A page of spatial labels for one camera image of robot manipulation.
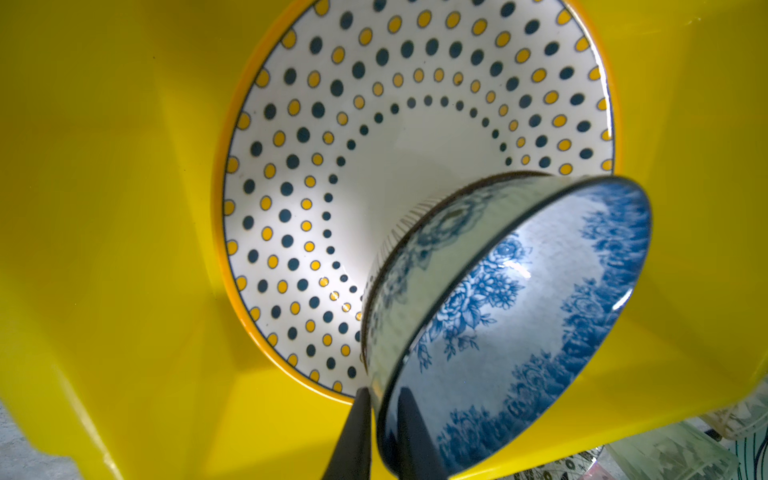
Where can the dotted plate yellow rim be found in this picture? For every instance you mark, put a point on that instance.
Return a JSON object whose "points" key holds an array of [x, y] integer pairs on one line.
{"points": [[349, 114]]}

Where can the black leaf patterned bowl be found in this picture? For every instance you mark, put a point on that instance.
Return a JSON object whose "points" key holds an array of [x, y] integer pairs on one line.
{"points": [[571, 467]]}

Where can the purple striped bowl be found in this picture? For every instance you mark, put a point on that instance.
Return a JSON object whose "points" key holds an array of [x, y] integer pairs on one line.
{"points": [[414, 216]]}

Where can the amber plastic cup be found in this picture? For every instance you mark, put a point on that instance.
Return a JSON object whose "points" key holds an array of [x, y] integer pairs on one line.
{"points": [[743, 418]]}

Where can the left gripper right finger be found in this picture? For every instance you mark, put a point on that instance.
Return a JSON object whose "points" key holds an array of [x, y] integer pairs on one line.
{"points": [[417, 457]]}

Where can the yellow plastic bin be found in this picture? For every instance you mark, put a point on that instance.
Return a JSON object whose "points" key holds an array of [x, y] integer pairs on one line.
{"points": [[119, 346]]}

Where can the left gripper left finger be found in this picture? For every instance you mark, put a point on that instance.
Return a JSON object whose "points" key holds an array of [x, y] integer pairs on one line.
{"points": [[351, 459]]}

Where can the blue floral bowl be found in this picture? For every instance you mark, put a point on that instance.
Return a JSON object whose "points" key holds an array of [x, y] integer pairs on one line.
{"points": [[488, 308]]}

